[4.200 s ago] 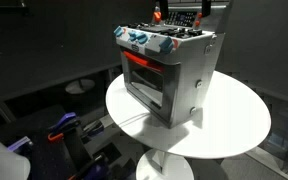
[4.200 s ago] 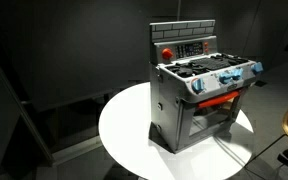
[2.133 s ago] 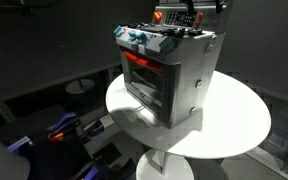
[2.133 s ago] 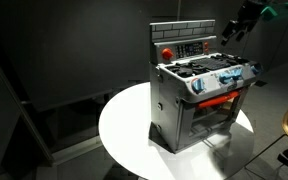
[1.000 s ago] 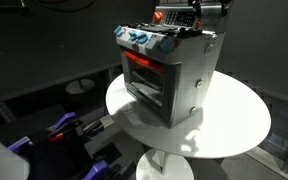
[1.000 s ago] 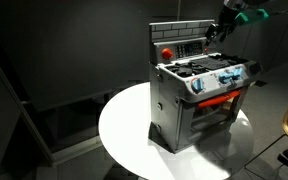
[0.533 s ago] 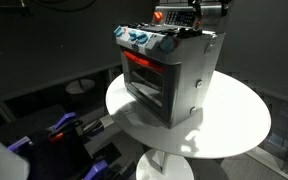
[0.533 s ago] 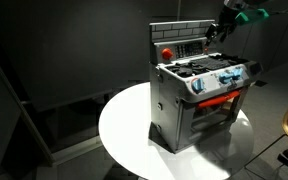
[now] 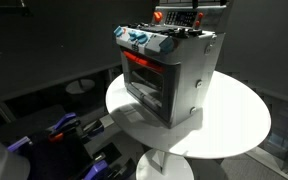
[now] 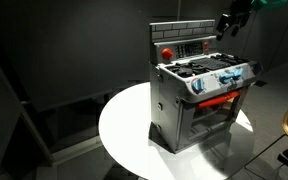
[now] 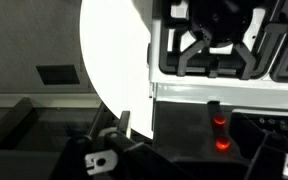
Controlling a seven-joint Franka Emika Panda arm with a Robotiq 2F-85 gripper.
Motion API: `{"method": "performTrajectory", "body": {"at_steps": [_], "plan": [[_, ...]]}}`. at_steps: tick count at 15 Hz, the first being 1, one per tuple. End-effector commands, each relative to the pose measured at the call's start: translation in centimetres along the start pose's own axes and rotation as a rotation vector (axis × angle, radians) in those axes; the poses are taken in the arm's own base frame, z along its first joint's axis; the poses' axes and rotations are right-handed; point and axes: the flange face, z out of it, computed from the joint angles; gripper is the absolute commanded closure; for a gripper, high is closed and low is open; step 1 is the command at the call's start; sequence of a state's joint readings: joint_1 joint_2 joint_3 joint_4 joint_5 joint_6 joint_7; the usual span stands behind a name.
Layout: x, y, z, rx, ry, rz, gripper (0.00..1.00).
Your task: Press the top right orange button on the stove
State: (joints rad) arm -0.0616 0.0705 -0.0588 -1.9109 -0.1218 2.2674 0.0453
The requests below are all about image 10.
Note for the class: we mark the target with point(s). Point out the dark slanted pole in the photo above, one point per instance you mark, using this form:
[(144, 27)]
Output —
[(17, 106)]

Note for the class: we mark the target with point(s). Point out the blue double stove knob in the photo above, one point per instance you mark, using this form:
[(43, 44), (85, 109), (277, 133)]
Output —
[(230, 76)]

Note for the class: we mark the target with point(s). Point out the grey toy stove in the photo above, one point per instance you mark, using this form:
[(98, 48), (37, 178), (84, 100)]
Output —
[(169, 113)]

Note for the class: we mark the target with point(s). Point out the large orange stove dial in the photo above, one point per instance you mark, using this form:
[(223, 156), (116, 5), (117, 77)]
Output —
[(167, 53)]

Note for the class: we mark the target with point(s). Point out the grey oven door with window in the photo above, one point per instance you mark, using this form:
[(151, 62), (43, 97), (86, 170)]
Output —
[(184, 126)]

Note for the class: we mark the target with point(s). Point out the black stove burner grate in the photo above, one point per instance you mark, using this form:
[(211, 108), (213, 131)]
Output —
[(205, 65)]

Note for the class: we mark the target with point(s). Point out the white round pedestal table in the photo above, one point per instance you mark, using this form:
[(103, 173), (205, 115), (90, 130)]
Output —
[(127, 133)]

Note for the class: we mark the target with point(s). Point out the small orange stove button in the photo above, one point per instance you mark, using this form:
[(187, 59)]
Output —
[(205, 50), (206, 43)]

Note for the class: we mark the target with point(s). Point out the teal wrist mount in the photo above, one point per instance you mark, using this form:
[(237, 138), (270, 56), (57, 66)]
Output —
[(267, 3)]

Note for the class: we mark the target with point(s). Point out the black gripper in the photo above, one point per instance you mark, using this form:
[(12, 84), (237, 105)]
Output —
[(240, 11)]

